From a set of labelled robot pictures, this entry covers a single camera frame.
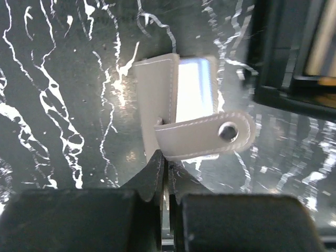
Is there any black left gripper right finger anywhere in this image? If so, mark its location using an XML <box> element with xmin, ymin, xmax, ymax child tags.
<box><xmin>168</xmin><ymin>162</ymin><xmax>325</xmax><ymax>251</ymax></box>

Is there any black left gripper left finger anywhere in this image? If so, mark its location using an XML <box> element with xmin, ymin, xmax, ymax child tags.
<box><xmin>1</xmin><ymin>150</ymin><xmax>165</xmax><ymax>251</ymax></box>

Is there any beige leather card holder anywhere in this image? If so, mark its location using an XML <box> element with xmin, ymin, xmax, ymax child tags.
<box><xmin>134</xmin><ymin>53</ymin><xmax>256</xmax><ymax>161</ymax></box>

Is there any black plastic card box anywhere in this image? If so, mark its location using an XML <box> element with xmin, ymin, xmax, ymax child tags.
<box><xmin>247</xmin><ymin>1</ymin><xmax>335</xmax><ymax>122</ymax></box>

